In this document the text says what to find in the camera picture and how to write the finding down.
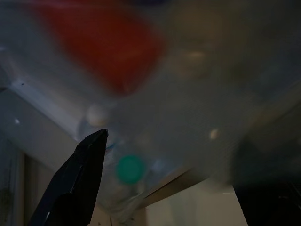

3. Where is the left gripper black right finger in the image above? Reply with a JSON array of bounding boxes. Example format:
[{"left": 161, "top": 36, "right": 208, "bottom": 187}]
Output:
[{"left": 231, "top": 135, "right": 301, "bottom": 226}]

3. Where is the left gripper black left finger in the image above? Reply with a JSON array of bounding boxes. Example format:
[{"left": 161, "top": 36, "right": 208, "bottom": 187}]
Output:
[{"left": 28, "top": 129, "right": 109, "bottom": 226}]

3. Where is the clear bottle with green cap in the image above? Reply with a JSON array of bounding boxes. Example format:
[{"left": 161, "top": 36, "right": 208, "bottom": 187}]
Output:
[{"left": 110, "top": 154, "right": 149, "bottom": 205}]

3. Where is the white lined fridge door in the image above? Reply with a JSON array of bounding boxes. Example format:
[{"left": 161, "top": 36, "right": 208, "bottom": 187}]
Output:
[{"left": 0, "top": 0, "right": 301, "bottom": 226}]

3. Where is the orange and pink tube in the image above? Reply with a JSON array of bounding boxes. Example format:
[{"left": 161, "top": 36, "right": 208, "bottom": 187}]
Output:
[{"left": 39, "top": 2, "right": 165, "bottom": 96}]

